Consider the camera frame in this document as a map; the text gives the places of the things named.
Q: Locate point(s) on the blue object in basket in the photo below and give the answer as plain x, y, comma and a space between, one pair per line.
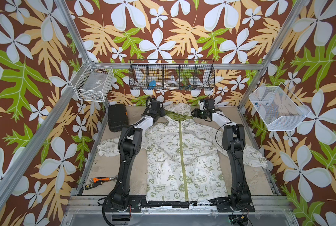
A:
152, 84

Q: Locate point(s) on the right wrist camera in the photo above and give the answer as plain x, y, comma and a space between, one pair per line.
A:
207, 104

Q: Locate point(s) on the black wire basket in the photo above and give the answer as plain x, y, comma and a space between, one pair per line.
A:
191, 74

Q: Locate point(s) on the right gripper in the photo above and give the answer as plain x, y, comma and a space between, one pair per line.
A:
196, 113

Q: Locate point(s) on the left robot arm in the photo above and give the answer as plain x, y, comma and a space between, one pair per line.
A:
129, 146

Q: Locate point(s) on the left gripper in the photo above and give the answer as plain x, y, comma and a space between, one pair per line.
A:
162, 110

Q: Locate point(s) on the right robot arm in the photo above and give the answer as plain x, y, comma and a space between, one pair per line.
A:
233, 142

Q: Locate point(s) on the white mesh basket right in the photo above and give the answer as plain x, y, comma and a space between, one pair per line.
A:
278, 107

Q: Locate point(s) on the white green printed jacket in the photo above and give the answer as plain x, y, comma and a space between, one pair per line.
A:
182, 158

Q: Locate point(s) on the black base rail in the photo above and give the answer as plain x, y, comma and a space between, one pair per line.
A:
138, 202

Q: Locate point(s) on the black plastic case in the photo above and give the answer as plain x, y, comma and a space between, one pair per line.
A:
117, 117

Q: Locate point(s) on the white tape roll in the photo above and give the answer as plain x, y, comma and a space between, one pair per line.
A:
171, 83

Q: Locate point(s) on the white wire basket left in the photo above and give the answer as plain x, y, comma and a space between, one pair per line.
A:
92, 82

